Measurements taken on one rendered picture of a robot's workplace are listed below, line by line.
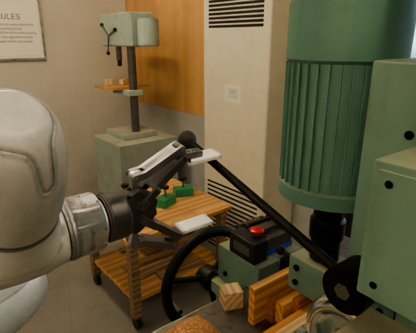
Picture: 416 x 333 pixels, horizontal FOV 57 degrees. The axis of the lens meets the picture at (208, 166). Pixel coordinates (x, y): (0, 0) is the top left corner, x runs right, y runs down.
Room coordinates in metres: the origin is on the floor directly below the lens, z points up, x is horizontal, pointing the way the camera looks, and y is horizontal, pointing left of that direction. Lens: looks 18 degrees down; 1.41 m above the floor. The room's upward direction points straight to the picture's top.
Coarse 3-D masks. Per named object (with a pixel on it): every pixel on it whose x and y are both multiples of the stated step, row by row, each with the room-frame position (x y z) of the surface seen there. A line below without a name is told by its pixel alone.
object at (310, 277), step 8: (304, 248) 0.64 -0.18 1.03; (296, 256) 0.61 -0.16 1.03; (304, 256) 0.61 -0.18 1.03; (296, 264) 0.61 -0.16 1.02; (304, 264) 0.59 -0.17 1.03; (312, 264) 0.58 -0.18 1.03; (320, 264) 0.58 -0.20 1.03; (296, 272) 0.61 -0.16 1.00; (304, 272) 0.59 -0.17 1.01; (312, 272) 0.58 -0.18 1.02; (320, 272) 0.57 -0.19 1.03; (288, 280) 0.62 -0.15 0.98; (296, 280) 0.60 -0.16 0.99; (304, 280) 0.59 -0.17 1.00; (312, 280) 0.58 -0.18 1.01; (320, 280) 0.56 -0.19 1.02; (296, 288) 0.60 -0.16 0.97; (304, 288) 0.59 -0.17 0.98; (312, 288) 0.58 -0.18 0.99; (320, 288) 0.56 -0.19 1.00; (312, 296) 0.57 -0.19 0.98
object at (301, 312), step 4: (308, 304) 0.60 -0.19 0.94; (304, 308) 0.59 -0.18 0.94; (296, 312) 0.58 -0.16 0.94; (300, 312) 0.58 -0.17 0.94; (304, 312) 0.58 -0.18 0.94; (288, 316) 0.57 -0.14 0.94; (292, 316) 0.57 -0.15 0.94; (296, 316) 0.57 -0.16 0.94; (284, 320) 0.55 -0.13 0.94; (288, 320) 0.55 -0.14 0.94; (292, 320) 0.55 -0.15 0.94; (276, 324) 0.55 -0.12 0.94; (280, 324) 0.55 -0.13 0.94; (284, 324) 0.55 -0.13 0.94; (272, 328) 0.54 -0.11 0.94; (276, 328) 0.54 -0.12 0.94; (280, 328) 0.54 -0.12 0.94; (264, 332) 0.53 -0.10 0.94; (268, 332) 0.53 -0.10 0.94; (272, 332) 0.53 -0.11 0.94
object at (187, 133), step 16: (192, 144) 0.67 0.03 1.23; (224, 176) 0.60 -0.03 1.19; (272, 208) 0.52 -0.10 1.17; (288, 224) 0.49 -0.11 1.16; (304, 240) 0.46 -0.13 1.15; (320, 256) 0.44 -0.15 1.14; (352, 256) 0.43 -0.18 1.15; (336, 272) 0.40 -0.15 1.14; (352, 272) 0.39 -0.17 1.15; (336, 288) 0.40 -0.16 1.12; (352, 288) 0.38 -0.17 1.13; (336, 304) 0.40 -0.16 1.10; (352, 304) 0.38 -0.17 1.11; (368, 304) 0.37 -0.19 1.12
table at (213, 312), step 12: (348, 240) 0.91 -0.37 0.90; (348, 252) 0.85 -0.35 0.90; (216, 288) 0.76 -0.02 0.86; (216, 300) 0.66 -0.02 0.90; (192, 312) 0.63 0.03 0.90; (204, 312) 0.63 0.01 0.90; (216, 312) 0.63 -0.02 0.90; (228, 312) 0.63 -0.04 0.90; (240, 312) 0.63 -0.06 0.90; (168, 324) 0.59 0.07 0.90; (216, 324) 0.59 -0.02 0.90; (228, 324) 0.59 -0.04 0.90; (240, 324) 0.59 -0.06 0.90; (264, 324) 0.59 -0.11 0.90
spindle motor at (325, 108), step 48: (336, 0) 0.53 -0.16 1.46; (384, 0) 0.52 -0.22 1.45; (288, 48) 0.60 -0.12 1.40; (336, 48) 0.52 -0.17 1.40; (384, 48) 0.52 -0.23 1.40; (288, 96) 0.59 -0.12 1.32; (336, 96) 0.53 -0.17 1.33; (288, 144) 0.58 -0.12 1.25; (336, 144) 0.52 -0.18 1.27; (288, 192) 0.57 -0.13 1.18; (336, 192) 0.52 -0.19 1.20
